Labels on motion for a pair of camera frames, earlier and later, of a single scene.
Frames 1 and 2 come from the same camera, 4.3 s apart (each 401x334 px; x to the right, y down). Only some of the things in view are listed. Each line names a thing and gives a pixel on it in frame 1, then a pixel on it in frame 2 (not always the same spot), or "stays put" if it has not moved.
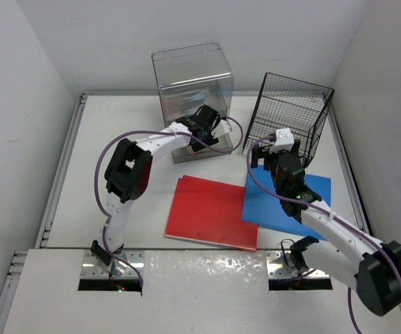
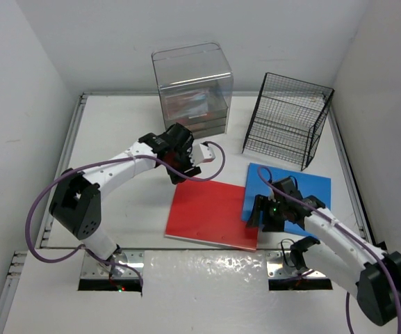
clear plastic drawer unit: (187, 76) stays put
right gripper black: (260, 152) → (259, 204)
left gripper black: (195, 146) → (188, 168)
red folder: (208, 211) stays put
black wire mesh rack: (286, 104) stays put
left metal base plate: (93, 268) stays put
